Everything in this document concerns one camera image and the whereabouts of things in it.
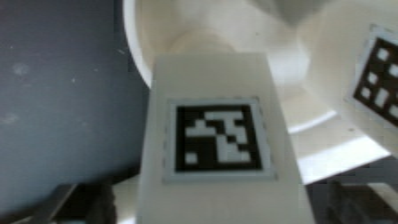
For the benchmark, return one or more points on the white round stool seat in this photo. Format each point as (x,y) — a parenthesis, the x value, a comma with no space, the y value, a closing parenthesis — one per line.
(243,26)

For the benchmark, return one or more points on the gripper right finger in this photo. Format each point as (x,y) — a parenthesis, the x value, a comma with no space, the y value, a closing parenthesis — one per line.
(363,204)

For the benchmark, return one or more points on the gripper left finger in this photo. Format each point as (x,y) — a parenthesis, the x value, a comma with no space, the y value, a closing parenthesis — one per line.
(79,205)

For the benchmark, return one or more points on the white stool leg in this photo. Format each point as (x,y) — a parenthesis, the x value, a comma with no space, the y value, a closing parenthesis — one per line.
(353,75)
(220,174)

